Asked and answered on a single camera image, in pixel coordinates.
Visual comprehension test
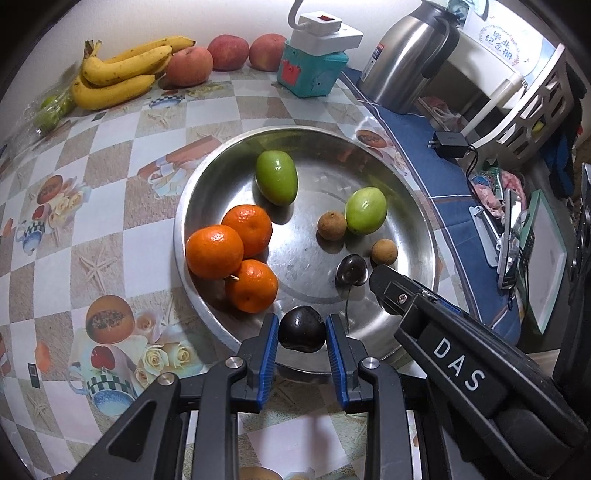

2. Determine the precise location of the white slatted rack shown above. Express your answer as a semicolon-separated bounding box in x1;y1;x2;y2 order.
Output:
450;28;571;162

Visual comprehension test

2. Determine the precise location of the pink packet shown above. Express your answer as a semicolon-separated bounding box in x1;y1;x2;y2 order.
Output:
468;168;525;217

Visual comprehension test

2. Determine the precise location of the teal box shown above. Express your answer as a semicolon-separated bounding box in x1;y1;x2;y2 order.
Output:
277;41;348;99

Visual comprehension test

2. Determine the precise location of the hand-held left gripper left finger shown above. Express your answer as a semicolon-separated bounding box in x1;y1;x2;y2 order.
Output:
67;313;280;480

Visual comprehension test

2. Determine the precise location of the red and white plastic bag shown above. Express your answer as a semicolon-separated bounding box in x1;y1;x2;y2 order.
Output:
418;95;462;132

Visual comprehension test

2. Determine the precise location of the round green jujube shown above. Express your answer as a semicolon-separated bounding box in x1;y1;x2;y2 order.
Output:
345;187;387;235

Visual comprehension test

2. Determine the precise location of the clear box of green jujubes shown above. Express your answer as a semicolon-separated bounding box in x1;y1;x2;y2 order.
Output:
28;69;84;139

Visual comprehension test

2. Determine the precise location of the blue cloth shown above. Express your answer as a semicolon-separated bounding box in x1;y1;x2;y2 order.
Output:
542;134;575;199

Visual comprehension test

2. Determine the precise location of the brown longan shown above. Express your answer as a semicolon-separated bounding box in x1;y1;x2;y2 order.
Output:
317;211;347;241
372;239;398;266

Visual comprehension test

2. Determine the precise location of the green framed box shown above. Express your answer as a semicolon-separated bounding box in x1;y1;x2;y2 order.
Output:
519;189;568;335

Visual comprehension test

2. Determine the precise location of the black charger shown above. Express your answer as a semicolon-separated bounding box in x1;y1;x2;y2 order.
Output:
427;130;469;158

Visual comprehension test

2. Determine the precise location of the elongated green jujube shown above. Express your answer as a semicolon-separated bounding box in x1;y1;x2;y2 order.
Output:
256;150;298;206

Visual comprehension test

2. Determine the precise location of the yellow banana bunch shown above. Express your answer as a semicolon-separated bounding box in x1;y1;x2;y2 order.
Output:
71;36;196;110

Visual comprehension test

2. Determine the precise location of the white printed bag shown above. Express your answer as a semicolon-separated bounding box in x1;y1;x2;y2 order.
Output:
459;0;555;75

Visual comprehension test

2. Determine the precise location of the orange mandarin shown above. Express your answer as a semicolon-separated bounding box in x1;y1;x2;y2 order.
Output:
221;204;273;258
225;259;279;315
185;224;245;280

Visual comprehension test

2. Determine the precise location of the silver metal tool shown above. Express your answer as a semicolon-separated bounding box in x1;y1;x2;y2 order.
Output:
468;187;529;289

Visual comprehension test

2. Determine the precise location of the red peach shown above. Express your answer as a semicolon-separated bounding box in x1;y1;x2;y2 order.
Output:
249;33;288;71
165;46;214;88
207;34;250;71

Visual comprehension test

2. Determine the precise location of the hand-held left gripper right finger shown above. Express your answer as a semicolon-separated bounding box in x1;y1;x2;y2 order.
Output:
324;314;455;480

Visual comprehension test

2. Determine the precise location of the dark plum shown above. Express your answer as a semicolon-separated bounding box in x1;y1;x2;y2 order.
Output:
278;305;327;354
335;254;369;287

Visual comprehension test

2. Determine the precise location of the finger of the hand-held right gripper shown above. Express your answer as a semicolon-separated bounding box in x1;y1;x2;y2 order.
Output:
368;264;462;324

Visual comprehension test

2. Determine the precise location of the stainless steel thermos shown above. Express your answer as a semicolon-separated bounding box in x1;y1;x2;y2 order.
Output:
358;0;460;115

